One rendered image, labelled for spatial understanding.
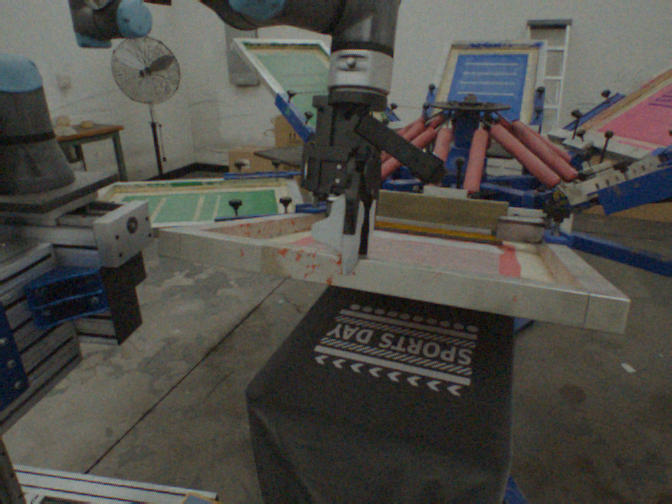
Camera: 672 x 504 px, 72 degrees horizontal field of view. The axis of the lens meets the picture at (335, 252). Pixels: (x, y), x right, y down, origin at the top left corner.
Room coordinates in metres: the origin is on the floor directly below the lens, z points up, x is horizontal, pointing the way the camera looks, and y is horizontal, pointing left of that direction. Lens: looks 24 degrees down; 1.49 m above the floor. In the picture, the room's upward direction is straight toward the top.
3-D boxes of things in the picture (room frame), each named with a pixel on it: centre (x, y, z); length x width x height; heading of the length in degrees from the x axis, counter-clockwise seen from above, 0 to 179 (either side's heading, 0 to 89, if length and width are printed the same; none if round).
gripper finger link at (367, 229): (0.56, -0.02, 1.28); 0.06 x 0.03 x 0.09; 70
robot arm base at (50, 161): (0.87, 0.59, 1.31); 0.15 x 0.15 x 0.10
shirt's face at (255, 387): (0.79, -0.13, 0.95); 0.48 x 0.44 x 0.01; 160
